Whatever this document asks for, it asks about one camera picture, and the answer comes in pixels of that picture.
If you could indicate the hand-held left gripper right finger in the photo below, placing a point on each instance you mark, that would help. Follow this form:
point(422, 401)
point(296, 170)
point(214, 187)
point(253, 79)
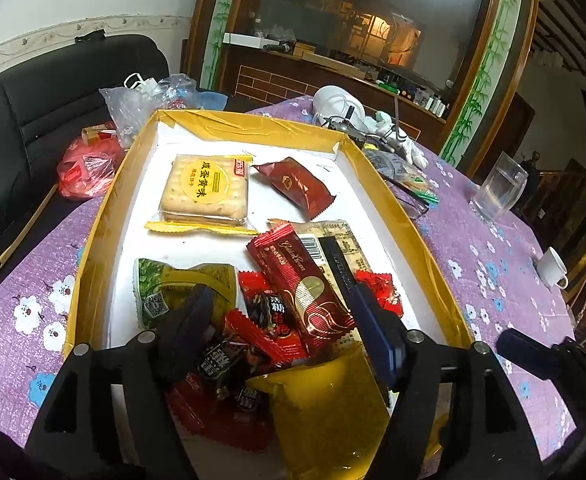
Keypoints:
point(378, 340)

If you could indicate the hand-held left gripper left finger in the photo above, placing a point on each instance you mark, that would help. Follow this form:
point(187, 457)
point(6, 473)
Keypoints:
point(188, 330)

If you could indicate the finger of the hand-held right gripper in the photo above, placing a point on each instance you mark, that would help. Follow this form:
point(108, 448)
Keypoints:
point(523, 354)

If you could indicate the yellow green pea packet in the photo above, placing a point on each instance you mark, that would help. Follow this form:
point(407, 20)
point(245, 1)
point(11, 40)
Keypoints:
point(173, 285)

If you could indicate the yellow snack bag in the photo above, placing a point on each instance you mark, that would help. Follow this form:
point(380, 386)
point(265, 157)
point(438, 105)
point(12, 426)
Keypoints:
point(323, 410)

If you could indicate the long dark red wafer packet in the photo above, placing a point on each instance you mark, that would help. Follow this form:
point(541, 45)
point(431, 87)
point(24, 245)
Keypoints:
point(298, 290)

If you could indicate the orange cracker packet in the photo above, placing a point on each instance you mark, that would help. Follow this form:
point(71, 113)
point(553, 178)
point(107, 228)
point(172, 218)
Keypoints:
point(345, 245)

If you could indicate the yellow cardboard box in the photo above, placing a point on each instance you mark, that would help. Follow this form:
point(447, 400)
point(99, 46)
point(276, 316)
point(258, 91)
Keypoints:
point(358, 195)

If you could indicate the white cup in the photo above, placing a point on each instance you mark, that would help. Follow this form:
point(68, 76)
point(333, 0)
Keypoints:
point(553, 266)

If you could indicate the purple floral tablecloth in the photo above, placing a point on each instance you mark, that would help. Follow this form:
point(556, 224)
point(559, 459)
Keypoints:
point(473, 240)

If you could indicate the square cracker packet yellow label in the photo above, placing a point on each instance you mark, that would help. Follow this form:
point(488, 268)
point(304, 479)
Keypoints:
point(203, 190)

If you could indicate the black eyeglasses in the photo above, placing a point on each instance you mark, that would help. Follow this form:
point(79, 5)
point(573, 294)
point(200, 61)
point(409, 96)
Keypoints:
point(413, 200)

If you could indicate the round cracker packet green edge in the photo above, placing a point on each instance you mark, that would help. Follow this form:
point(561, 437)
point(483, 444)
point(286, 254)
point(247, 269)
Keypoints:
point(415, 185)

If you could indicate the glass pitcher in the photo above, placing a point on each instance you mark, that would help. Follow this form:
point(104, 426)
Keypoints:
point(498, 185)

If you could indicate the dark red pillow packet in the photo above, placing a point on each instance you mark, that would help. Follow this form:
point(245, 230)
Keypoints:
point(293, 185)

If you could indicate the grey zip bag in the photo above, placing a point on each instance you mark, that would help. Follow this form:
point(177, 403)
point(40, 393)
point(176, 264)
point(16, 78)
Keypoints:
point(388, 162)

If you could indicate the wooden stick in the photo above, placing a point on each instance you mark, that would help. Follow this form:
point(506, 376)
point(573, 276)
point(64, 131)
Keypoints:
point(18, 245)

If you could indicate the red plastic bag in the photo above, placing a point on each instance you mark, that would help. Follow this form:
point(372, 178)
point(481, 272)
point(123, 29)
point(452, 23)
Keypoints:
point(88, 165)

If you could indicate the white gloves bundle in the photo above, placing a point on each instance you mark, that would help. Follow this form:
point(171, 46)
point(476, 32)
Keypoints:
point(403, 140)

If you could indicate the black slotted tool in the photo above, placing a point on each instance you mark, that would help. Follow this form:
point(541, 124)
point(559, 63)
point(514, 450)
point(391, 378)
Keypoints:
point(397, 117)

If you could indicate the clear plastic bag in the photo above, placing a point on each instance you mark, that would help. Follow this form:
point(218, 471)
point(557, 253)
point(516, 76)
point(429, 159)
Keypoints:
point(153, 105)

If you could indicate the row of small bottles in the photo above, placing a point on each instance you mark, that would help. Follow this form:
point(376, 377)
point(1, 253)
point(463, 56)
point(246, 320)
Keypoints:
point(430, 102)

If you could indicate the white face mask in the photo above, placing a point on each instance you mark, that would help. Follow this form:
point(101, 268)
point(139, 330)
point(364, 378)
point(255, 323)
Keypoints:
point(140, 82)

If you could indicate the black leather sofa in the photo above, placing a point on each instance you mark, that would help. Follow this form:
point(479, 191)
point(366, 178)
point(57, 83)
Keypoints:
point(28, 125)

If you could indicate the wooden glass display cabinet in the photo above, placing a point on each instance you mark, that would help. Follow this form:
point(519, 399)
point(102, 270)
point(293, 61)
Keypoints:
point(283, 77)

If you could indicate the black microphone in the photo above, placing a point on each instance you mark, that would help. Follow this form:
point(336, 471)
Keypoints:
point(278, 48)

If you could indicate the long white box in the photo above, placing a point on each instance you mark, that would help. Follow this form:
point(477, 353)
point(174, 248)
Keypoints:
point(248, 40)

